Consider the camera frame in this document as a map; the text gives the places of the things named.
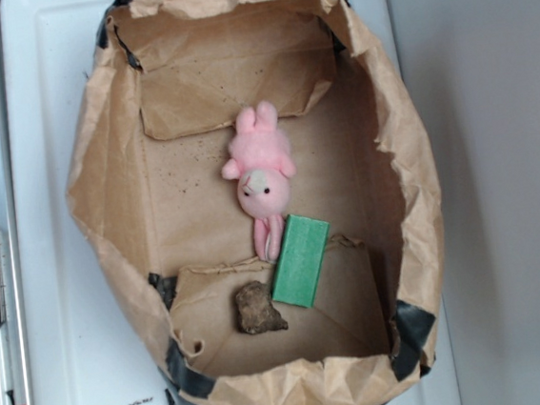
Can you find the brown rock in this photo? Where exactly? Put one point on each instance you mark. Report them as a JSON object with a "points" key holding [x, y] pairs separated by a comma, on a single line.
{"points": [[256, 314]]}

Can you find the green rectangular block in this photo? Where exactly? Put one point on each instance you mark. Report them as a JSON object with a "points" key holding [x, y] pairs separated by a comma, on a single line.
{"points": [[299, 265]]}

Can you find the brown paper bag bin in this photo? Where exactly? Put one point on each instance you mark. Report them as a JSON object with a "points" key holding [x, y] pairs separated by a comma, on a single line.
{"points": [[145, 189]]}

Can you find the pink plush bunny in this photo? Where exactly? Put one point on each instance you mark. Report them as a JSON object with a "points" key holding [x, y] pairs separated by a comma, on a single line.
{"points": [[260, 162]]}

